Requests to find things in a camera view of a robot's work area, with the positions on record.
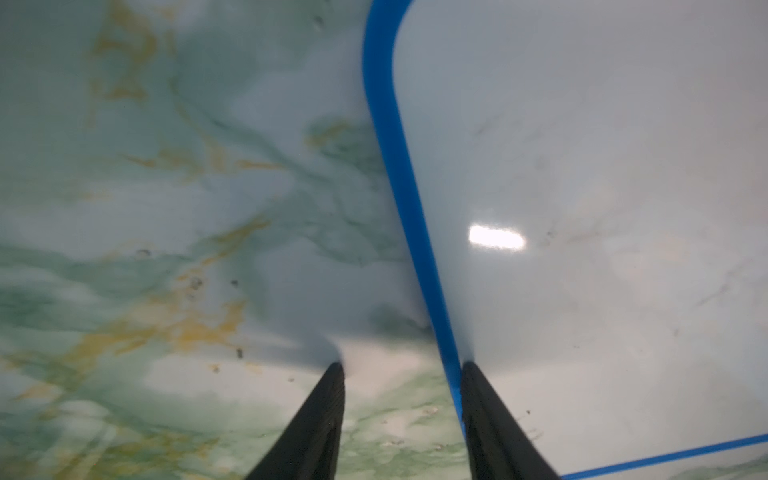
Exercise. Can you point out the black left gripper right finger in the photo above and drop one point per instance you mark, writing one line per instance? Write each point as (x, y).
(497, 446)

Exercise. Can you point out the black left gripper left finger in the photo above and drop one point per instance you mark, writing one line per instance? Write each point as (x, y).
(309, 446)

